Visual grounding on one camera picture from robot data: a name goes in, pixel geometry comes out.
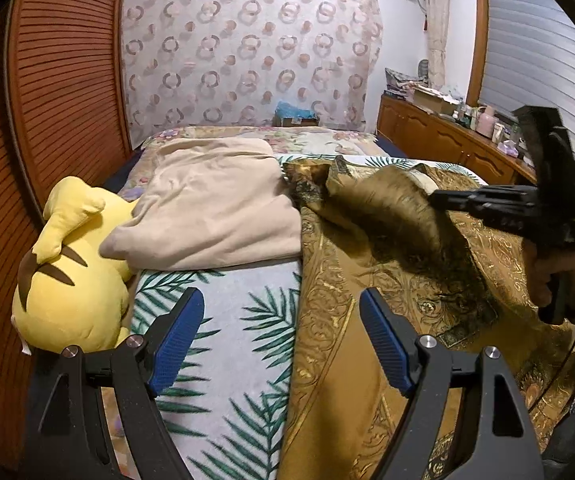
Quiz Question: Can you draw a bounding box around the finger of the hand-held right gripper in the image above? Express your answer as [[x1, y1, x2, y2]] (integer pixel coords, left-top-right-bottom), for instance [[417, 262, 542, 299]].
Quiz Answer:
[[429, 185, 539, 227]]

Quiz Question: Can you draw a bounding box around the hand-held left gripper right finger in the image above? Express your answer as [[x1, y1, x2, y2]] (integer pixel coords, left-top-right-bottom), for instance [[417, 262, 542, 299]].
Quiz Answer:
[[359, 287, 551, 480]]

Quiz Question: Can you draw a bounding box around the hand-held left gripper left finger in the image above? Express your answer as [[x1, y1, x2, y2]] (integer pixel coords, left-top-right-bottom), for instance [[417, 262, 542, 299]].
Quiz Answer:
[[20, 287, 205, 480]]

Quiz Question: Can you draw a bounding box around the gold patterned cloth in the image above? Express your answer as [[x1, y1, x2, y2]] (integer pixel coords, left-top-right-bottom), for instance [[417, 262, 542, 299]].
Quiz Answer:
[[277, 155, 575, 480]]

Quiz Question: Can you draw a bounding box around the wooden cabinet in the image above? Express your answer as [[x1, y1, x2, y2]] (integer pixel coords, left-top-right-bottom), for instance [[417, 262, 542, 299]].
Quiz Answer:
[[377, 94, 541, 187]]

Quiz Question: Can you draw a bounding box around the leaf print blanket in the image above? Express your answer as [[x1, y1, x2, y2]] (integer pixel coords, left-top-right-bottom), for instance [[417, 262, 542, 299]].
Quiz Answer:
[[100, 152, 488, 480]]

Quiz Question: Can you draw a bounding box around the pink cup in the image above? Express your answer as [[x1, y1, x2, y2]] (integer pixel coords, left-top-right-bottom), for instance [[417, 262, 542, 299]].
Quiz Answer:
[[477, 106, 499, 136]]

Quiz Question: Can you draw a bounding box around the open cardboard box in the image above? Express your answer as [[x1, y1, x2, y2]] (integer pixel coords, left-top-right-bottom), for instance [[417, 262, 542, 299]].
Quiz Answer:
[[410, 85, 461, 116]]

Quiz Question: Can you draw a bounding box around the yellow plush toy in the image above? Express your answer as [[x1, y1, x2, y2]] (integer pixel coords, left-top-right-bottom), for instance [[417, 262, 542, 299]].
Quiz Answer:
[[11, 176, 143, 358]]

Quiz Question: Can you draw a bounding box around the grey window blind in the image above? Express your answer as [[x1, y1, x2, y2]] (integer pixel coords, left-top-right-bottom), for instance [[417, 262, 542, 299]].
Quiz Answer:
[[477, 0, 575, 186]]

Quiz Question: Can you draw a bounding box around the beige cloth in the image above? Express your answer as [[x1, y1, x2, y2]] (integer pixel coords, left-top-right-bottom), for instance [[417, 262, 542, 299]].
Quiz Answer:
[[100, 137, 302, 272]]

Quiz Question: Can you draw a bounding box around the stack of folded cloths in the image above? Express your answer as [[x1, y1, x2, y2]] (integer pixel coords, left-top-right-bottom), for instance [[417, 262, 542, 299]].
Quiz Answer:
[[384, 67, 425, 99]]

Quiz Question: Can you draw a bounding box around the beige lace curtain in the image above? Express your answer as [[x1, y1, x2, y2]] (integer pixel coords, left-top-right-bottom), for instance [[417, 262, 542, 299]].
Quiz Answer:
[[421, 0, 452, 89]]

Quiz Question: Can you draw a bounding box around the small cardboard box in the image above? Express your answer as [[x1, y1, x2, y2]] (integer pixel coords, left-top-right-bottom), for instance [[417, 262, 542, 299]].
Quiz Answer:
[[273, 116, 321, 129]]

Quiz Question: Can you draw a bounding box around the louvered wooden wardrobe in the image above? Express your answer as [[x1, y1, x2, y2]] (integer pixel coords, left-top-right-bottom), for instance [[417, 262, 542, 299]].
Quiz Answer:
[[0, 0, 134, 472]]

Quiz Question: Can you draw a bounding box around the circle print curtain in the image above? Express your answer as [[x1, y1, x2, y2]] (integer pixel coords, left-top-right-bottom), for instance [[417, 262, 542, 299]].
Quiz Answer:
[[120, 0, 385, 133]]

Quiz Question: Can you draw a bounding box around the wooden window frame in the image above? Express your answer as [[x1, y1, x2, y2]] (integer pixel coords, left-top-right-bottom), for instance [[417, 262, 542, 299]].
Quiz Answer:
[[466, 0, 492, 107]]

